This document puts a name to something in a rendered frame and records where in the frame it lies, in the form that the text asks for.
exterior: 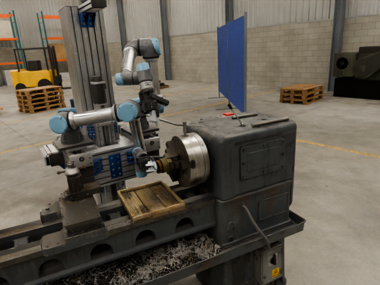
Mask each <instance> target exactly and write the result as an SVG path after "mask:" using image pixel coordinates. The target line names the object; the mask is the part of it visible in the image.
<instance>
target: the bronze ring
mask: <svg viewBox="0 0 380 285"><path fill-rule="evenodd" d="M171 161H172V160H171V159H167V158H166V157H163V158H162V159H159V160H157V161H155V162H156V165H157V171H156V172H157V173H158V174H159V173H165V172H169V171H170V165H169V162H171Z"/></svg>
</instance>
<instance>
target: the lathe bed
mask: <svg viewBox="0 0 380 285"><path fill-rule="evenodd" d="M199 186H200V184H196V185H192V186H189V187H182V186H181V185H180V184H176V185H172V186H169V187H170V188H171V189H172V190H173V191H174V192H175V193H176V194H177V196H179V197H180V198H181V199H182V200H183V201H184V203H185V209H183V210H180V211H176V212H174V213H169V214H167V215H163V216H161V217H157V218H153V219H150V220H147V221H143V222H140V223H137V224H133V223H132V221H131V219H130V217H129V216H128V214H127V212H126V210H125V208H124V207H123V205H122V203H121V201H120V199H118V200H114V201H110V202H106V203H103V204H99V205H97V207H98V209H99V211H100V214H101V217H102V220H103V221H104V224H105V226H106V233H107V239H103V240H100V241H97V242H94V243H90V244H87V245H83V246H81V247H77V248H74V249H70V250H68V251H64V252H61V253H57V254H54V255H51V256H44V254H43V251H42V249H41V247H40V239H42V237H43V236H45V235H48V234H52V233H54V232H58V231H61V230H62V229H63V225H62V219H56V220H53V221H49V222H45V223H41V220H37V221H33V222H29V223H25V224H20V225H18V226H14V227H9V228H5V229H2V230H0V285H42V284H45V283H48V282H51V281H54V280H57V279H60V278H63V277H66V276H69V275H72V274H75V273H78V272H80V271H83V270H86V269H90V268H92V267H95V266H98V265H102V264H105V263H107V262H110V261H113V260H116V259H119V258H122V257H125V256H128V255H130V254H134V253H137V252H140V251H143V250H146V249H149V248H152V247H155V246H157V245H160V244H163V243H166V242H169V241H172V240H175V239H178V238H182V237H184V236H187V235H190V234H193V233H195V232H199V231H202V230H205V229H207V228H211V227H214V226H216V225H217V223H216V220H215V203H216V199H217V198H216V197H215V196H214V195H212V196H209V192H208V193H204V194H202V195H200V187H199ZM119 205H121V206H119ZM102 208H103V209H102ZM115 212H116V213H115ZM110 215H111V216H110ZM120 216H121V217H120ZM114 217H116V218H114ZM117 217H118V218H117ZM113 218H114V219H113ZM128 219H130V220H128ZM126 220H127V221H126ZM125 221H126V222H125ZM110 226H113V227H110ZM12 232H13V233H12ZM5 233H6V234H5ZM11 233H12V234H11ZM8 234H9V235H8ZM144 235H145V236H144ZM17 244H18V245H17ZM20 244H21V245H20ZM19 245H20V246H19ZM37 247H38V248H37ZM39 247H40V248H39ZM20 254H21V255H20ZM8 255H9V256H8Z"/></svg>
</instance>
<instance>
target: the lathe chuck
mask: <svg viewBox="0 0 380 285"><path fill-rule="evenodd" d="M183 135H184V134H182V135H176V136H173V137H172V139H173V142H174V145H175V147H176V151H177V153H178V154H179V155H180V157H177V158H174V159H171V160H172V161H176V160H179V159H182V160H185V161H188V162H191V160H194V162H195V167H194V169H193V168H188V169H183V170H182V169H180V173H179V184H180V185H181V186H182V187H189V186H192V185H196V184H200V183H201V182H202V181H203V179H204V175H205V162H204V156H203V153H202V150H201V147H200V144H199V143H198V141H197V139H196V138H195V137H194V136H193V135H192V134H190V133H186V135H188V136H187V137H183ZM197 179H198V180H199V181H198V182H196V183H194V181H195V180H197Z"/></svg>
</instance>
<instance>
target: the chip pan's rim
mask: <svg viewBox="0 0 380 285"><path fill-rule="evenodd" d="M289 218H291V220H292V222H291V223H288V224H285V225H283V226H280V227H277V228H275V229H272V230H270V231H267V232H264V235H266V234H268V233H271V232H273V231H276V230H279V229H281V228H284V227H287V226H289V225H292V224H294V222H295V223H297V225H295V226H292V227H289V228H286V229H283V230H280V231H277V232H275V233H272V234H270V235H266V237H267V238H268V240H269V242H270V244H271V243H273V242H275V241H278V240H280V239H283V238H286V237H288V236H291V235H293V234H296V233H298V232H300V231H303V229H304V223H305V222H306V219H304V218H303V217H301V216H299V215H298V214H296V213H294V212H293V211H291V210H290V209H289ZM260 236H261V235H260V234H259V235H256V236H254V237H251V238H249V239H246V240H243V241H240V242H238V243H235V244H233V245H230V246H227V247H225V248H221V247H219V248H220V249H221V250H222V251H224V250H226V249H229V248H232V247H234V246H237V245H238V246H237V247H234V248H232V249H230V250H227V251H225V252H223V253H220V254H217V255H215V256H213V257H210V258H207V259H205V260H202V261H200V262H197V263H195V264H192V265H189V266H186V267H184V268H182V269H179V270H176V271H173V272H171V273H168V274H166V275H163V276H161V277H158V278H155V279H152V280H149V281H147V282H144V283H141V284H138V285H168V284H171V283H174V282H176V281H178V280H181V279H183V278H186V277H188V276H191V275H193V274H196V273H199V272H201V271H203V270H206V269H208V268H211V267H213V266H216V265H219V264H221V263H223V262H226V261H228V260H231V259H233V258H235V257H238V256H241V255H243V254H246V253H248V252H251V251H253V250H255V249H258V248H261V247H263V246H266V245H267V244H266V241H265V239H264V238H263V237H261V238H259V239H256V240H253V239H255V238H258V237H260ZM250 240H252V241H250ZM247 241H249V242H247ZM245 242H247V243H245ZM242 243H243V244H242ZM240 244H241V245H240Z"/></svg>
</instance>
